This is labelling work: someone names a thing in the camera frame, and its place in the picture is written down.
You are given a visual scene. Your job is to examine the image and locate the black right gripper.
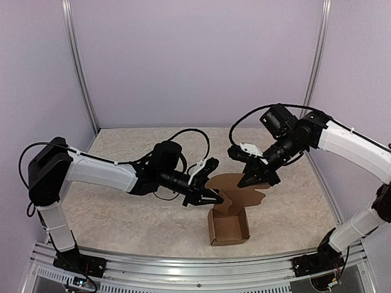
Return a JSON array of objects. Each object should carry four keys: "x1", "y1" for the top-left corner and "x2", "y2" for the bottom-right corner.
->
[{"x1": 237, "y1": 131, "x2": 306, "y2": 187}]

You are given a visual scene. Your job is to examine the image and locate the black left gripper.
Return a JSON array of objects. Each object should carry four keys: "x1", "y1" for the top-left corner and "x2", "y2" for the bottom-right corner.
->
[{"x1": 159, "y1": 169, "x2": 225, "y2": 207}]

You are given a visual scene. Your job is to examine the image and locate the brown cardboard box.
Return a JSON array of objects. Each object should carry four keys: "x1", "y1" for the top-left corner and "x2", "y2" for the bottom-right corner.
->
[{"x1": 205, "y1": 173, "x2": 270, "y2": 246}]

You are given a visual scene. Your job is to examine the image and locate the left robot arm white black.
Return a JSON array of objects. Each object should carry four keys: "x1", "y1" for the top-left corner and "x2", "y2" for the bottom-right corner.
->
[{"x1": 27, "y1": 137, "x2": 223, "y2": 272}]

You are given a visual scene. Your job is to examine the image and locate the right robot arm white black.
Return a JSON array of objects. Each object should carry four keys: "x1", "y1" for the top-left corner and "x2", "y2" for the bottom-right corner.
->
[{"x1": 227, "y1": 103, "x2": 390, "y2": 271}]

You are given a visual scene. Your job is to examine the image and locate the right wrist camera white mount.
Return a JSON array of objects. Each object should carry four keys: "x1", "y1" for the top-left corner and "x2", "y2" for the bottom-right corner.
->
[{"x1": 227, "y1": 142, "x2": 264, "y2": 162}]

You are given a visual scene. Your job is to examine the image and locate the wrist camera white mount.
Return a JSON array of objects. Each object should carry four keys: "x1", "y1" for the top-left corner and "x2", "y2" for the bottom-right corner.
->
[
  {"x1": 227, "y1": 142, "x2": 264, "y2": 162},
  {"x1": 188, "y1": 157, "x2": 219, "y2": 186}
]

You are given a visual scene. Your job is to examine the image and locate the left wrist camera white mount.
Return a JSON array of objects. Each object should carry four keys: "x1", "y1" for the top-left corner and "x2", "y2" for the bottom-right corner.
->
[{"x1": 188, "y1": 157, "x2": 219, "y2": 186}]

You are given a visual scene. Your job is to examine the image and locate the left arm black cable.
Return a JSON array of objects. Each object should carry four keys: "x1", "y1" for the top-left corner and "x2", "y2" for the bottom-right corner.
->
[{"x1": 18, "y1": 128, "x2": 212, "y2": 217}]

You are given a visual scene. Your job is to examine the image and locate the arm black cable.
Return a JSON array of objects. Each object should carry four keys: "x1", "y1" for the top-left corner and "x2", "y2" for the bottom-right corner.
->
[
  {"x1": 18, "y1": 128, "x2": 212, "y2": 217},
  {"x1": 228, "y1": 103, "x2": 391, "y2": 152}
]

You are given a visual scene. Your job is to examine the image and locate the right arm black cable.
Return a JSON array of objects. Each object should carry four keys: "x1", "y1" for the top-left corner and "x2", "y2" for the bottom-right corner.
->
[{"x1": 228, "y1": 103, "x2": 391, "y2": 152}]

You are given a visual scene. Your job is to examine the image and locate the right aluminium frame post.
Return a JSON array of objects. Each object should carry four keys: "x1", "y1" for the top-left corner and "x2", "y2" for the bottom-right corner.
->
[{"x1": 304, "y1": 0, "x2": 332, "y2": 106}]

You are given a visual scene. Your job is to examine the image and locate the aluminium frame post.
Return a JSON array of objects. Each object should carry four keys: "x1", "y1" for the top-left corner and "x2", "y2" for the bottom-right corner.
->
[
  {"x1": 304, "y1": 0, "x2": 332, "y2": 106},
  {"x1": 61, "y1": 0, "x2": 100, "y2": 136}
]

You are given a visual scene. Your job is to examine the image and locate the front aluminium frame rail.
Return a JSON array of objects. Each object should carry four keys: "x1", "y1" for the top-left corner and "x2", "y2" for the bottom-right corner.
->
[{"x1": 19, "y1": 242, "x2": 379, "y2": 292}]

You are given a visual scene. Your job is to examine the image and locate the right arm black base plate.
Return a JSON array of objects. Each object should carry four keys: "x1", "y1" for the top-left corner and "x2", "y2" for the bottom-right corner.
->
[{"x1": 291, "y1": 253, "x2": 345, "y2": 277}]

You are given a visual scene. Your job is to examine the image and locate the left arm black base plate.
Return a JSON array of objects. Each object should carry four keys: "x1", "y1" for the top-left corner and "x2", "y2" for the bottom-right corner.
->
[{"x1": 53, "y1": 251, "x2": 107, "y2": 278}]

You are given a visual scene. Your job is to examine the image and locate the left aluminium frame post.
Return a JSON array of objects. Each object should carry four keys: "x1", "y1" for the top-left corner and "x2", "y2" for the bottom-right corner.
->
[{"x1": 61, "y1": 0, "x2": 100, "y2": 136}]

